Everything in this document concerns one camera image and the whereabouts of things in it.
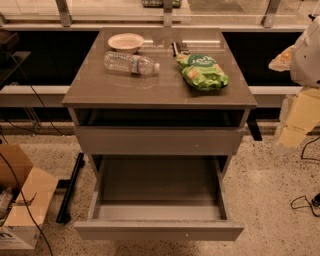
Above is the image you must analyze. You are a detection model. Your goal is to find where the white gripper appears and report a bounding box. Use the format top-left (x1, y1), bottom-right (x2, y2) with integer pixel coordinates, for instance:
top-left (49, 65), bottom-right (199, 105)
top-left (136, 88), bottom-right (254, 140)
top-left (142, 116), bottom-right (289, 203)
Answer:
top-left (269, 46), bottom-right (320, 148)

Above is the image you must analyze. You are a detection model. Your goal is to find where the grey drawer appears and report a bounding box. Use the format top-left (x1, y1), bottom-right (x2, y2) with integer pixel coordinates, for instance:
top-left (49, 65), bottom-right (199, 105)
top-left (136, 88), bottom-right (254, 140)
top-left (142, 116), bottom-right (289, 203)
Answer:
top-left (75, 126), bottom-right (243, 156)
top-left (74, 156), bottom-right (244, 241)

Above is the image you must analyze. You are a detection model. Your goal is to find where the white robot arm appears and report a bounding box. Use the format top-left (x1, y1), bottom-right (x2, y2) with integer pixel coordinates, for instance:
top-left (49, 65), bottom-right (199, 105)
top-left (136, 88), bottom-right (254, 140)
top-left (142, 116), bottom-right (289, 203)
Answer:
top-left (269, 16), bottom-right (320, 150)

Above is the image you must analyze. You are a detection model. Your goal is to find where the grey drawer cabinet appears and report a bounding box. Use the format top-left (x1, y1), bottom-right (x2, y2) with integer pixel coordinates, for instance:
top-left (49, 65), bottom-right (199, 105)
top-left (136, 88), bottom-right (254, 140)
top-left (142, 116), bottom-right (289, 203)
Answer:
top-left (63, 28), bottom-right (256, 171)

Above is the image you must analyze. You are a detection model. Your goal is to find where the grey top drawer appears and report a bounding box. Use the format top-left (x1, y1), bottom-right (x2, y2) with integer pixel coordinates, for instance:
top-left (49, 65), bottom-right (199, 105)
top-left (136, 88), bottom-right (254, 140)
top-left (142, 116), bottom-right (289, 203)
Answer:
top-left (75, 126), bottom-right (243, 156)

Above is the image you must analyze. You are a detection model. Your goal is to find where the black table leg right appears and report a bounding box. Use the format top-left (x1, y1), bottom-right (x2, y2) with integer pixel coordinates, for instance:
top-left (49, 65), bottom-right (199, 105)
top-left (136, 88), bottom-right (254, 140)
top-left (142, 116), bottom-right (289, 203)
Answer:
top-left (247, 110), bottom-right (262, 141)

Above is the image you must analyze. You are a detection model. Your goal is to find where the green chip bag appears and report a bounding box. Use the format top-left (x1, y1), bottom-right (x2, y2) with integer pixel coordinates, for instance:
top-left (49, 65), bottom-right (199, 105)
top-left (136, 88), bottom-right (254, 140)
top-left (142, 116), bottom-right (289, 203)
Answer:
top-left (175, 53), bottom-right (229, 92)

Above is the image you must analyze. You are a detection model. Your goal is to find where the white bowl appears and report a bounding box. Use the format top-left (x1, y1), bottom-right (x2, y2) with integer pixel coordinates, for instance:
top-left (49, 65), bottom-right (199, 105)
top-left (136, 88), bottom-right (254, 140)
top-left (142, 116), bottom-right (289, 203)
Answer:
top-left (108, 33), bottom-right (144, 54)

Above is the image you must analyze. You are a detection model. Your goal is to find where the clear plastic water bottle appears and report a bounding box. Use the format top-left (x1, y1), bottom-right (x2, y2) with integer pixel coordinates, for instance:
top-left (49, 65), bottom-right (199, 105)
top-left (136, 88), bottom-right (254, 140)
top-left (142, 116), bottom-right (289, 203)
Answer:
top-left (104, 51), bottom-right (160, 75)

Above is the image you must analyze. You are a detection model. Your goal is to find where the black floor bar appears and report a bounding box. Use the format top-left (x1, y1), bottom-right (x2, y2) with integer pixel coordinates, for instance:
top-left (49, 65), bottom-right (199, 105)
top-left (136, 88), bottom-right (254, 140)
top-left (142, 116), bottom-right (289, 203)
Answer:
top-left (56, 153), bottom-right (85, 224)

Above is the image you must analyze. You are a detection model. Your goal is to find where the cardboard box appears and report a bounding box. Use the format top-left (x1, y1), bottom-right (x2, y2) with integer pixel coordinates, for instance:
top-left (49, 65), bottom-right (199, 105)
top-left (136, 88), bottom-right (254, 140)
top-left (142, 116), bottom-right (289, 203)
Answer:
top-left (0, 144), bottom-right (58, 250)

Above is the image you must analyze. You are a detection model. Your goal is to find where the black cable right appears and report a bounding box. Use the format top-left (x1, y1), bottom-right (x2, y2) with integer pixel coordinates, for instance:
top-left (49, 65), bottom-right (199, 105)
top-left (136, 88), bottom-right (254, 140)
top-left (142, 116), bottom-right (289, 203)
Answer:
top-left (290, 135), bottom-right (320, 218)

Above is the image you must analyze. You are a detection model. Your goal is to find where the black cable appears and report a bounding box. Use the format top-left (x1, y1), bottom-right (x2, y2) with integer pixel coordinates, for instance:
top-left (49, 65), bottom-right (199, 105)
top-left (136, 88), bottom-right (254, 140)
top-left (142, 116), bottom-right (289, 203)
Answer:
top-left (290, 135), bottom-right (320, 218)
top-left (0, 49), bottom-right (68, 256)

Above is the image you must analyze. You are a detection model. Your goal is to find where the black cable left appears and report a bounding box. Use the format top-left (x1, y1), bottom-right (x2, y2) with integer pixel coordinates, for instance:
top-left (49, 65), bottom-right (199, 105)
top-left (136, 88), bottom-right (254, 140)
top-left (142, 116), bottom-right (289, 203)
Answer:
top-left (0, 49), bottom-right (68, 256)

